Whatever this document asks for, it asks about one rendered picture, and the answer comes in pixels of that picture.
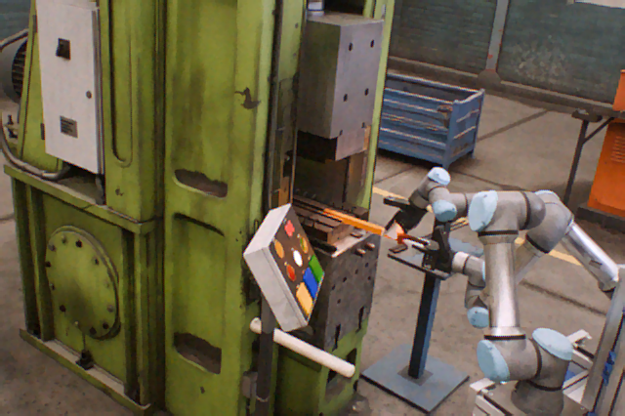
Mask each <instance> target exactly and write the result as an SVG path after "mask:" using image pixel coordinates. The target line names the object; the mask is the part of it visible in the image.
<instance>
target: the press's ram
mask: <svg viewBox="0 0 625 416"><path fill-rule="evenodd" d="M384 24H385V21H384V20H379V19H373V18H368V17H362V16H356V15H352V14H346V13H334V12H328V11H324V14H323V15H306V28H305V41H304V53H303V64H302V77H301V90H300V110H299V126H298V130H299V131H302V132H305V133H309V134H312V135H316V136H319V137H322V138H325V139H329V140H331V139H334V138H337V137H339V136H340V135H341V136H342V135H345V134H348V133H350V132H352V131H355V130H358V129H361V128H362V127H365V126H368V125H371V124H372V117H373V109H374V102H375V94H376V87H377V79H378V71H379V62H380V55H381V48H382V40H383V32H384Z"/></svg>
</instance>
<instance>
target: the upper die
mask: <svg viewBox="0 0 625 416"><path fill-rule="evenodd" d="M364 131H365V127H362V128H361V129H358V130H355V131H352V132H350V133H348V134H345V135H342V136H341V135H340V136H339V137H337V138H334V139H331V140H329V139H325V138H322V137H319V136H316V135H312V134H309V133H305V132H302V131H299V130H298V139H297V149H298V150H301V151H304V152H308V153H311V154H314V155H317V156H321V157H324V158H327V159H330V160H334V161H336V160H339V159H341V158H344V157H346V156H349V155H351V154H353V153H356V152H358V151H361V150H363V147H364V140H365V133H364Z"/></svg>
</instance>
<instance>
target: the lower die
mask: <svg viewBox="0 0 625 416"><path fill-rule="evenodd" d="M293 198H295V199H297V200H300V201H302V202H305V203H308V204H310V205H313V206H316V207H318V208H321V209H324V210H326V209H329V210H332V211H335V212H338V213H343V214H346V215H349V216H352V217H355V214H353V213H347V212H344V211H341V210H338V209H336V208H333V207H329V206H327V205H324V204H319V203H318V202H315V201H313V200H310V199H307V198H305V197H302V196H299V195H297V194H294V193H293ZM292 207H293V210H294V212H295V213H297V212H300V217H299V213H297V219H298V221H299V223H300V225H301V227H302V228H303V220H304V217H305V216H306V215H307V214H308V215H310V219H309V220H308V216H307V217H306V218H305V227H304V232H305V234H306V235H309V236H311V235H312V231H313V237H314V238H317V239H319V240H322V241H325V242H327V243H330V244H333V243H335V242H337V241H338V240H340V239H342V238H343V237H345V236H347V235H348V234H350V233H351V232H352V231H354V226H353V225H350V224H347V223H344V220H343V219H340V218H338V217H335V216H332V215H329V214H326V213H321V212H318V211H315V210H313V209H310V208H308V207H305V206H302V205H299V204H297V203H295V202H292ZM315 218H319V224H318V223H317V220H315V222H314V229H313V220H314V219H315ZM338 237H339V239H338Z"/></svg>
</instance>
